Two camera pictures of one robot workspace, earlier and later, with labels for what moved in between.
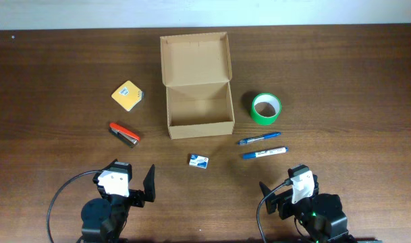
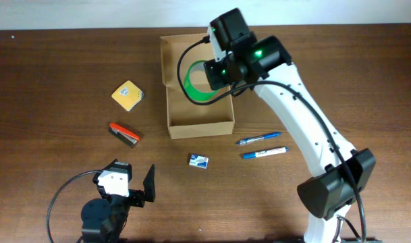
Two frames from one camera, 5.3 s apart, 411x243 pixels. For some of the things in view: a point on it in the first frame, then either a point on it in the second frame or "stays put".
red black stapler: (126, 136) stays put
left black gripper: (134, 196) stays put
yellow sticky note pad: (128, 96) stays put
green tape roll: (265, 108) → (191, 89)
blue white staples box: (198, 160) stays put
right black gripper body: (283, 201) → (213, 75)
